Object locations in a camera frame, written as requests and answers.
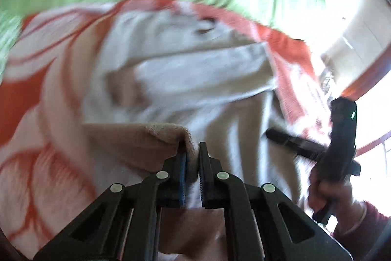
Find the red-brown wooden frame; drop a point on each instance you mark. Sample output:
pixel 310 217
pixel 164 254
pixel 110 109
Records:
pixel 366 80

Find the orange and white blanket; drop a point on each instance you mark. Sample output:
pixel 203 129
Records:
pixel 45 102

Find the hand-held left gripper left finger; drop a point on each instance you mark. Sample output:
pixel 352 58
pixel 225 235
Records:
pixel 182 183

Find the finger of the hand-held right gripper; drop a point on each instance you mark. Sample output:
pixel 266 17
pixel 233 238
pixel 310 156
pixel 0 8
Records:
pixel 293 143

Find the person's right hand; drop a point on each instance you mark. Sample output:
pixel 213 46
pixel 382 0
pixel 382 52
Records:
pixel 342 196

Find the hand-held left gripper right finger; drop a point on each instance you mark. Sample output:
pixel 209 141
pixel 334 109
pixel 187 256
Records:
pixel 202 186

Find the beige knit sweater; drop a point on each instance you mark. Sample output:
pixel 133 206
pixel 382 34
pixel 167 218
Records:
pixel 189 77

